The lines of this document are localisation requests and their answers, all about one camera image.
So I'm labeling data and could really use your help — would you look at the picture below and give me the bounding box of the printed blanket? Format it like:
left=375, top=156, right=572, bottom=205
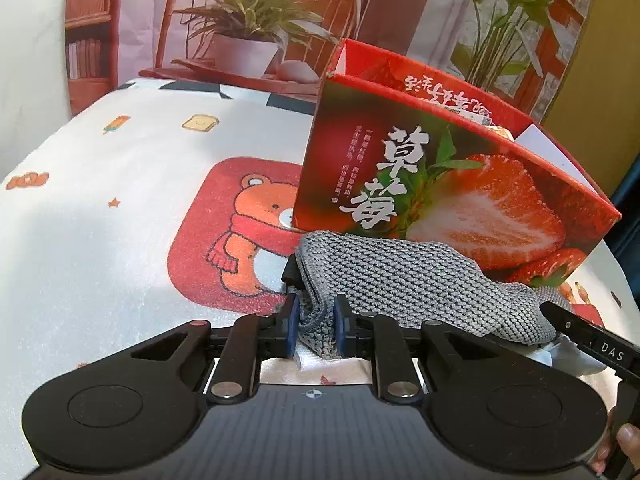
left=0, top=77, right=640, bottom=480

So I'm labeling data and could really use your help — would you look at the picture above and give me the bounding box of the white marble board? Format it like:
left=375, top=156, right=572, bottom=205
left=0, top=0, right=73, bottom=166

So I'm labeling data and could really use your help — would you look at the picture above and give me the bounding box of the red strawberry cardboard box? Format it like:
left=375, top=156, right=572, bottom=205
left=291, top=37, right=622, bottom=289

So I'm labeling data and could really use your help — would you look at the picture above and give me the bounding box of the grey knitted cloth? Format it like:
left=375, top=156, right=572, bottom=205
left=281, top=230, right=557, bottom=361

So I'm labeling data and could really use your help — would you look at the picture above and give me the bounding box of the person's right hand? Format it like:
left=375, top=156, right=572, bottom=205
left=594, top=405, right=640, bottom=477

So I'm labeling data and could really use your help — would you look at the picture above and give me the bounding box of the wall poster of room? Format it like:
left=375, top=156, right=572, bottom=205
left=64, top=0, right=602, bottom=126

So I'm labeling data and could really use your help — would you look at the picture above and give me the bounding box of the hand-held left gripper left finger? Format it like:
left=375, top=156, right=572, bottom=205
left=127, top=292, right=302, bottom=406

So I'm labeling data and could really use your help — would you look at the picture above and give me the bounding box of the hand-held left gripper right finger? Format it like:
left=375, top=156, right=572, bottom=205
left=332, top=293, right=507, bottom=405

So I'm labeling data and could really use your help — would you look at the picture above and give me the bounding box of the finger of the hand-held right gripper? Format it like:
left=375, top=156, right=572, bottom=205
left=539, top=301, right=585, bottom=350

